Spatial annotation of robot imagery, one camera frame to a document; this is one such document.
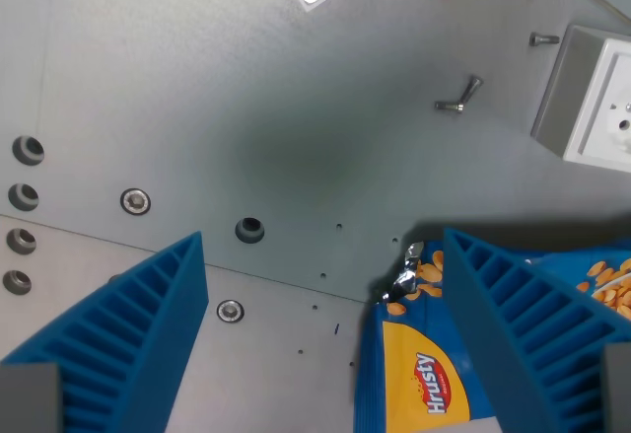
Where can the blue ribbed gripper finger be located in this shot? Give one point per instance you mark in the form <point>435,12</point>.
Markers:
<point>532,334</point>
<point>129,334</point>

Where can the mounted hex bolt with washer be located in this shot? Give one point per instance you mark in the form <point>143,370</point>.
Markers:
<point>230,311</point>
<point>135,201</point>

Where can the blue Hrusty peanut snack bag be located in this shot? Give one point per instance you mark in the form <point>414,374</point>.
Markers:
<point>419,354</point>

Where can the white electrical socket box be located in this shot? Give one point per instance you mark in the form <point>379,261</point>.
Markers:
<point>591,102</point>

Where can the loose socket head screw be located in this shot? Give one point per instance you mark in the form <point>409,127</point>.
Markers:
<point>449,106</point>
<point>471,89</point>
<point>543,39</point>

